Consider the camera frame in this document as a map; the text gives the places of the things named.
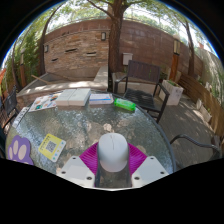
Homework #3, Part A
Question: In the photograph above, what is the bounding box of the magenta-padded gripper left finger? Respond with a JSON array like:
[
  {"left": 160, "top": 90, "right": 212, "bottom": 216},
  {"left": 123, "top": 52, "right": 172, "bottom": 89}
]
[{"left": 55, "top": 141, "right": 103, "bottom": 189}]

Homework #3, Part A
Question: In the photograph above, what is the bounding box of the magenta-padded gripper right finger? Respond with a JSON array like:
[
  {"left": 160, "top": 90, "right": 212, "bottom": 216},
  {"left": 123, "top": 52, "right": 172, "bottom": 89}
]
[{"left": 127, "top": 142, "right": 170, "bottom": 189}]

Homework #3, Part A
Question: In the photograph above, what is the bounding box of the white computer mouse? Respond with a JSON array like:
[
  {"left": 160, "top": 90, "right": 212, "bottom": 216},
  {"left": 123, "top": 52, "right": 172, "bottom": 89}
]
[{"left": 96, "top": 132, "right": 130, "bottom": 173}]

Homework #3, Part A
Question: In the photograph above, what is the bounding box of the purple paw-shaped mouse pad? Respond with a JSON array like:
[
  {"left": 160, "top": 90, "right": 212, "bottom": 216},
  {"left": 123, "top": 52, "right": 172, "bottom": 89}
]
[{"left": 6, "top": 134, "right": 35, "bottom": 166}]

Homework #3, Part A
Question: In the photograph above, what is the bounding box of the yellow printed card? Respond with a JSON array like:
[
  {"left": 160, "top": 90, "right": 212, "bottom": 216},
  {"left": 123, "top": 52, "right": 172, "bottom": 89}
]
[{"left": 37, "top": 133, "right": 67, "bottom": 163}]

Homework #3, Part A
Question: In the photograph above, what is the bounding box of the black metal armchair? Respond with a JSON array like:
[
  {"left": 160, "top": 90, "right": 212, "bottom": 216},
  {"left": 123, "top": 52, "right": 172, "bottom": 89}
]
[
  {"left": 169, "top": 133, "right": 223, "bottom": 161},
  {"left": 0, "top": 85, "right": 19, "bottom": 128}
]

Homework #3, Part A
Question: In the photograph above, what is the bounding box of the green plastic packet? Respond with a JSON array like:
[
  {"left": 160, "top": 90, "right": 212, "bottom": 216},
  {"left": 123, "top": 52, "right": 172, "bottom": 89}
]
[{"left": 113, "top": 97, "right": 137, "bottom": 112}]

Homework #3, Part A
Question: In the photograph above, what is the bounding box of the flat white box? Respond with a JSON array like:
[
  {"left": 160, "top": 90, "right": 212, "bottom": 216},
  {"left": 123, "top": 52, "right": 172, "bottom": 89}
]
[{"left": 54, "top": 87, "right": 92, "bottom": 107}]

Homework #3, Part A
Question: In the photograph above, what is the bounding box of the colourful printed leaflet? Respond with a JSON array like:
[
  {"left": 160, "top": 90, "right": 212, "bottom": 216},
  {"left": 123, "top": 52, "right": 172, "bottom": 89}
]
[{"left": 28, "top": 92, "right": 63, "bottom": 113}]

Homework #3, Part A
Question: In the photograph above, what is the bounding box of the white and blue box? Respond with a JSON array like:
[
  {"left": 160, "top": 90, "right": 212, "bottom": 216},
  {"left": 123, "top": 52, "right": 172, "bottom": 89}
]
[{"left": 88, "top": 93, "right": 115, "bottom": 106}]

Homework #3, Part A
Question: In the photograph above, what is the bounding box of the small white planter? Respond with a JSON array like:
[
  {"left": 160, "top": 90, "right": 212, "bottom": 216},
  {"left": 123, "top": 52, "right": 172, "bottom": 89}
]
[{"left": 195, "top": 98, "right": 213, "bottom": 123}]

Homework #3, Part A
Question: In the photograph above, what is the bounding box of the white planter box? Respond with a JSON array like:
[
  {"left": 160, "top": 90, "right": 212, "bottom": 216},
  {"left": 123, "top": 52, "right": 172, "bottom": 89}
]
[{"left": 158, "top": 79, "right": 185, "bottom": 107}]

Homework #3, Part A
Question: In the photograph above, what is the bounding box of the stone raised basin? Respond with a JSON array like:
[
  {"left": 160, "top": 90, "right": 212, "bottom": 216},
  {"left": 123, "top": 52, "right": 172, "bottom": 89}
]
[{"left": 16, "top": 64, "right": 109, "bottom": 108}]

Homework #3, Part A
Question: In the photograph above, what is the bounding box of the wooden stick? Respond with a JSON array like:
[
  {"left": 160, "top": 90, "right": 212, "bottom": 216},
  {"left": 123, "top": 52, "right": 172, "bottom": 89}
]
[{"left": 31, "top": 74, "right": 51, "bottom": 85}]

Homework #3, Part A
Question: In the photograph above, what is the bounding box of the dark slatted-back armchair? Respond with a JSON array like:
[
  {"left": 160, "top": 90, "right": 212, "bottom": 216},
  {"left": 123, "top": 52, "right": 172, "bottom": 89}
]
[{"left": 113, "top": 59, "right": 171, "bottom": 124}]

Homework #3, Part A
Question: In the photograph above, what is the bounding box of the tree trunk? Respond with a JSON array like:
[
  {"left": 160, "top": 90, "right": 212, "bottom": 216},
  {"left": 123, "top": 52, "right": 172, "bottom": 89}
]
[{"left": 108, "top": 0, "right": 126, "bottom": 74}]

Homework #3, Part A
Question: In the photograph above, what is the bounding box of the wooden lamp post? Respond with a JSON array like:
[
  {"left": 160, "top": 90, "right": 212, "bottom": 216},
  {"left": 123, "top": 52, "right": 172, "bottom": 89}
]
[
  {"left": 171, "top": 35, "right": 182, "bottom": 83},
  {"left": 19, "top": 49, "right": 28, "bottom": 88}
]

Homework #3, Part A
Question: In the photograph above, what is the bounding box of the grey wall utility box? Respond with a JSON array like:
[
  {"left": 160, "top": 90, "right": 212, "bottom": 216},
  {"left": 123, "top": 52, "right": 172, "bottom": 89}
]
[{"left": 122, "top": 52, "right": 134, "bottom": 66}]

